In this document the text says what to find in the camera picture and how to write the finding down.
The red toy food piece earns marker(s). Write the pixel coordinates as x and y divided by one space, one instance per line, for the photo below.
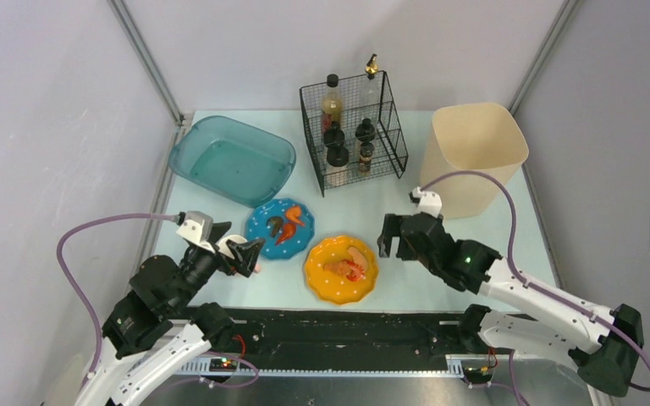
347 269

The left aluminium frame post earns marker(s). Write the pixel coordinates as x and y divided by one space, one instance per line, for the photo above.
138 42

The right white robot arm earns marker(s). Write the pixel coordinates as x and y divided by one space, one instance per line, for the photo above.
601 344

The orange toy shrimp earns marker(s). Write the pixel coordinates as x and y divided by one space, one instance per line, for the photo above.
293 215

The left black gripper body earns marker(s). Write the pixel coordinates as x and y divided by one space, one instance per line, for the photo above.
227 255

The small spice jar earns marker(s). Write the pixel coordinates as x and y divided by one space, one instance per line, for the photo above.
366 152

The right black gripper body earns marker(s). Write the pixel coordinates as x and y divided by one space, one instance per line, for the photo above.
406 238

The white powder dispenser bottle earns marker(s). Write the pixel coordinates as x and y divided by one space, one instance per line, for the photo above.
366 131

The dark toy shrimp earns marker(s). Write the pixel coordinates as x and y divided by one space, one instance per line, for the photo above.
274 225

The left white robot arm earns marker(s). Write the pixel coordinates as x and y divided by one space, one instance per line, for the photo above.
126 368

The red toy shrimp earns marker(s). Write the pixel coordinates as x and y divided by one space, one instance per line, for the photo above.
287 232

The teal plastic tub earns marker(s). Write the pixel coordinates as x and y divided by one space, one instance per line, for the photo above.
233 159

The black wire rack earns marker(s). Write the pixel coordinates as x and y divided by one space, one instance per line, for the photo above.
390 150

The beige waste bin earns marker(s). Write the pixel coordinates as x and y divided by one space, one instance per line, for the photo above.
481 137

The gold spout glass bottle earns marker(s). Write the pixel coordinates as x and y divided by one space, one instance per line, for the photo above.
370 90

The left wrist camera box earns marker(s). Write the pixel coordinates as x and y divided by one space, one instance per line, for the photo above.
195 228

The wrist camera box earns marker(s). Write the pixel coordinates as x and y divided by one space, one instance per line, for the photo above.
195 228
427 202

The yellow polka dot plate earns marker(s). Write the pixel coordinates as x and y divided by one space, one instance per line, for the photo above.
334 288

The blue polka dot plate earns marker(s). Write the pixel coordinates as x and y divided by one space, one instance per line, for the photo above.
256 227

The brown sauce bottle black cap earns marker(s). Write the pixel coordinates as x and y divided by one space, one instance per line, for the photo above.
331 104

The aluminium frame post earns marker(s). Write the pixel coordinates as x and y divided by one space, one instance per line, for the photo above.
556 30
138 42

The peach toy food slice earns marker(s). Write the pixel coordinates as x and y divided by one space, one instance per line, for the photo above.
358 257

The white-bead shaker jar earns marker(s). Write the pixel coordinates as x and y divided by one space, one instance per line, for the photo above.
337 160
333 137

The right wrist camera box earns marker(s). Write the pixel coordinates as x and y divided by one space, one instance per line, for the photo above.
427 202

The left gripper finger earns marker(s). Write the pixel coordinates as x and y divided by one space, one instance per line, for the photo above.
246 256
220 229

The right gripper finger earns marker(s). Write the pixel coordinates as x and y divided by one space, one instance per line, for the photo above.
384 243
392 225

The pink white mug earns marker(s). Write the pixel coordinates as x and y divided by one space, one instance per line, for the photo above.
223 246

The right aluminium frame post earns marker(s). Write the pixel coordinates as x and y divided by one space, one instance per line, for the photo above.
556 30

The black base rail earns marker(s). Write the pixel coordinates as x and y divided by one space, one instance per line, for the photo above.
319 340

